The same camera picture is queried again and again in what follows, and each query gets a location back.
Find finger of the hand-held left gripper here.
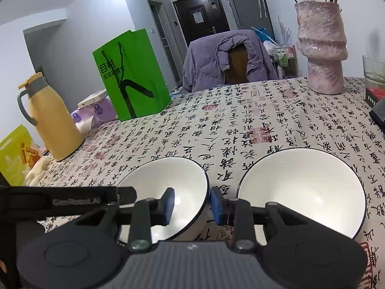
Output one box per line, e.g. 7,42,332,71
116,187,138,209

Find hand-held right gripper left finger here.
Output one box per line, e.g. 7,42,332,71
77,187,175,253

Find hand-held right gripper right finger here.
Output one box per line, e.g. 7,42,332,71
211,187,312,254

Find white bowl with black rim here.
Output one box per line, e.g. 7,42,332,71
236,148,367,246
116,156,209,244

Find white gloves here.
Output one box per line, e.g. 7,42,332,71
26,156,50,186

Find yellow-green snack box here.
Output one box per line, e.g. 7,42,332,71
0,124,43,187

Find yellow thermos jug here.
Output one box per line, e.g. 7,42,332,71
17,72,85,162

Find white tissue paper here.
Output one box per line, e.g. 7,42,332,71
75,120,94,133

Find purple tissue pack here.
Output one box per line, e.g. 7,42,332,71
71,98,117,127

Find white flat cardboard box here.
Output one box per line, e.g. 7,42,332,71
77,89,109,109

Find green paper bag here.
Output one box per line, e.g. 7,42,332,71
92,28,172,122

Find purple padded jacket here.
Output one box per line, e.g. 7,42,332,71
183,29,279,93

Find brown wooden chair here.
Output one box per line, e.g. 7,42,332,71
224,45,251,84

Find storage cart with bottles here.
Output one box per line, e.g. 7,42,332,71
272,46,299,77

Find white plastic bag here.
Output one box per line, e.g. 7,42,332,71
263,40,285,52

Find blue plastic bag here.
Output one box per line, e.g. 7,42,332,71
251,27,276,41

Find dark entrance door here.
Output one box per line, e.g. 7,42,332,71
173,0,233,47

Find pink textured vase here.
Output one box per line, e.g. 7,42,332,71
294,1,349,95

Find grey purple folded cloth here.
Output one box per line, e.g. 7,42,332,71
369,98,385,124

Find dark red box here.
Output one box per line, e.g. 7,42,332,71
364,87,385,107

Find grey refrigerator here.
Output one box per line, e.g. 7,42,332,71
224,0,274,37

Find clear drinking glass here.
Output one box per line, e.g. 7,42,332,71
362,55,385,89

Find purple leaf wall decal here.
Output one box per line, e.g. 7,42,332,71
277,15,294,47

